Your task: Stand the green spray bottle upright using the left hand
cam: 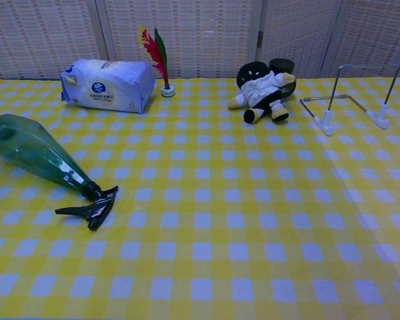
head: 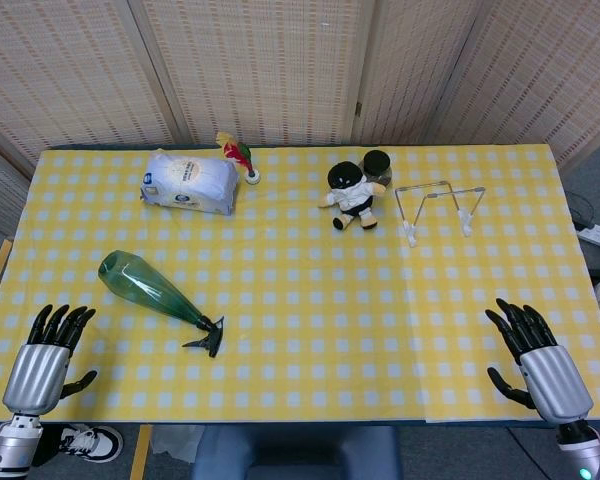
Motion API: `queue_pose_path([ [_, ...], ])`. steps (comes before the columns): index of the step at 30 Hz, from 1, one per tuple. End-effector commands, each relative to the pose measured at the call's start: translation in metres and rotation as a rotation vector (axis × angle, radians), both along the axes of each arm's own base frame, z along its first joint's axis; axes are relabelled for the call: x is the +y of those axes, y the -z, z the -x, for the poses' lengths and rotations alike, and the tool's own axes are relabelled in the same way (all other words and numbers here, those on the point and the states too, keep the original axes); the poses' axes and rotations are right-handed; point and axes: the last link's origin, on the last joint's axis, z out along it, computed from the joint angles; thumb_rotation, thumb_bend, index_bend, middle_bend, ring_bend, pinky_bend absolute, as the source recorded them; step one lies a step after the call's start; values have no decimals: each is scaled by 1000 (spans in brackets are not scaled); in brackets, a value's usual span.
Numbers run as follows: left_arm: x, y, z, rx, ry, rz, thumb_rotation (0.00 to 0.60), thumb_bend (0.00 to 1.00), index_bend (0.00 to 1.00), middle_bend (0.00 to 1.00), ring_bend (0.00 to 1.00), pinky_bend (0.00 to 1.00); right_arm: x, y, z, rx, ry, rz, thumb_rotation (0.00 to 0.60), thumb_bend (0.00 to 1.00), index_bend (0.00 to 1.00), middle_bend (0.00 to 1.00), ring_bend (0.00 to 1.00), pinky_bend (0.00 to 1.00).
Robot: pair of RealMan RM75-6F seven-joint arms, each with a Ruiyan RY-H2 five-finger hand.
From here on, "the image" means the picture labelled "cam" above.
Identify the metal wire stand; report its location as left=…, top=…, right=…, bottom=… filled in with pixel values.
left=299, top=63, right=400, bottom=137

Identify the black and white plush doll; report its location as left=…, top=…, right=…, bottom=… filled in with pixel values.
left=227, top=61, right=297, bottom=125

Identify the yellow checkered tablecloth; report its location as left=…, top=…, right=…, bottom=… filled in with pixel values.
left=0, top=77, right=400, bottom=320

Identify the black round jar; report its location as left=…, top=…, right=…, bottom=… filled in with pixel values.
left=268, top=57, right=297, bottom=101

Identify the folding screen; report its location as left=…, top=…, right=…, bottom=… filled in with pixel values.
left=0, top=0, right=400, bottom=81

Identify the white tissue pack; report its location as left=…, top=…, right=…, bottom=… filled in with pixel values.
left=59, top=58, right=157, bottom=114

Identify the feather shuttlecock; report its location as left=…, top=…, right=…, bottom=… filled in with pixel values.
left=137, top=26, right=176, bottom=98

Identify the green spray bottle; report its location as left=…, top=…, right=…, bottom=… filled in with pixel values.
left=0, top=113, right=119, bottom=231

